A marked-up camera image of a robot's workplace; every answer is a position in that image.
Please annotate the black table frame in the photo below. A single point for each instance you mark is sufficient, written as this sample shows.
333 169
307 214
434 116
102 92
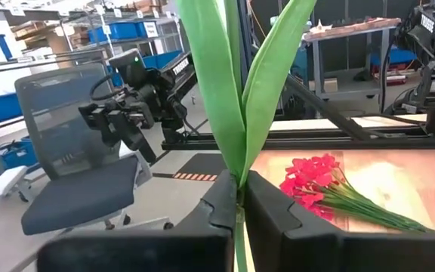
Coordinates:
315 143

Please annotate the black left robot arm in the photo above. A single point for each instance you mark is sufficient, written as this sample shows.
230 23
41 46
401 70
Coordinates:
179 72

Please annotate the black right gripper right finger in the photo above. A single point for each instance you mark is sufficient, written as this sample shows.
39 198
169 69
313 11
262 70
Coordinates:
270 226

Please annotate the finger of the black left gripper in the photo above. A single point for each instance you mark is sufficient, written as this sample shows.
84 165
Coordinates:
96 117
132 132

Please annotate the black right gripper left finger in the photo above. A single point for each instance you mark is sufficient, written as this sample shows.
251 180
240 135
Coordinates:
217 219

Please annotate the black hazard-striped floor mat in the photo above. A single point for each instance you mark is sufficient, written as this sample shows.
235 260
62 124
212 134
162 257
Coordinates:
202 166

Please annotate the metal storage shelf rack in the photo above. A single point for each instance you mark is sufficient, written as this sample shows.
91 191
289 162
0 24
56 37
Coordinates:
89 22

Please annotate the grey mesh office chair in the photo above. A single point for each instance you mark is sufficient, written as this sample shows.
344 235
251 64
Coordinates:
78 192

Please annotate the green stems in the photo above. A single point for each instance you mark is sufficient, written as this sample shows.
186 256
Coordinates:
217 94

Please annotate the grey metal workbench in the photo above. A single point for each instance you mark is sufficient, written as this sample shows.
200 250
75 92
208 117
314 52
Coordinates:
349 28

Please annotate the red artificial flower bunch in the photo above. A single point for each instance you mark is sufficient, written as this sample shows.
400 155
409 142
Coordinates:
308 174

